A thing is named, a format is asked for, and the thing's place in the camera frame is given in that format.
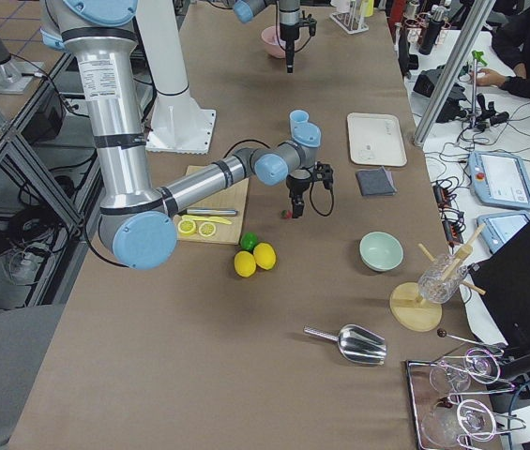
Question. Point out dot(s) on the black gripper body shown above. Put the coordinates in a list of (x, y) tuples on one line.
[(287, 29), (296, 187)]

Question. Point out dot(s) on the white cup rack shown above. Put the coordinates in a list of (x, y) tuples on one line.
[(350, 15)]

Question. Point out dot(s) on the light blue cup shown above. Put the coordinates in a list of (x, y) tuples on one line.
[(297, 117)]

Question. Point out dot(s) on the pink bowl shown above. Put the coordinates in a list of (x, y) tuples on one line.
[(273, 44)]

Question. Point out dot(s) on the yellow lemon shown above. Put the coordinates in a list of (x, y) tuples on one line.
[(244, 264), (264, 255)]

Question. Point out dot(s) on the green lime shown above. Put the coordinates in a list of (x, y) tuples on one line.
[(249, 241)]

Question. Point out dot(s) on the grey folded cloth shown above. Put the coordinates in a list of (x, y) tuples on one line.
[(375, 182)]

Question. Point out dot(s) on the wooden cutting board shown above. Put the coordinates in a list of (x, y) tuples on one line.
[(227, 206)]

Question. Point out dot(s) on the cream rabbit tray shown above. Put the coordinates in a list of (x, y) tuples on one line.
[(375, 139)]

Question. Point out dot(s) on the lemon slice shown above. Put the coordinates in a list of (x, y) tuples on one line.
[(186, 227), (207, 229)]

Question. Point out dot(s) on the mint green bowl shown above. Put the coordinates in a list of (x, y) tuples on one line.
[(380, 251)]

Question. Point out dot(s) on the steel scoop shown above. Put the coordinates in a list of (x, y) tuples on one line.
[(356, 344)]

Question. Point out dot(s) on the wooden stand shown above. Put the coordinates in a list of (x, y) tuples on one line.
[(411, 309)]

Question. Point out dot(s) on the crystal glass on stand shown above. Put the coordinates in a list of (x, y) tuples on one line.
[(434, 286)]

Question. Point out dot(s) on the teach pendant tablet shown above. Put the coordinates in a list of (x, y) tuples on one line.
[(500, 227), (500, 179)]

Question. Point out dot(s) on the black monitor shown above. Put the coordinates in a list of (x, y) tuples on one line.
[(505, 278)]

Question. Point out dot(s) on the wine glass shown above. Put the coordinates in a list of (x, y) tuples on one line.
[(456, 374), (466, 424)]

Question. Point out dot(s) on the grey chair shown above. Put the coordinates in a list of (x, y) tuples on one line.
[(25, 335)]

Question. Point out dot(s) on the aluminium frame post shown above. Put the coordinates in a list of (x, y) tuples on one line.
[(479, 13)]

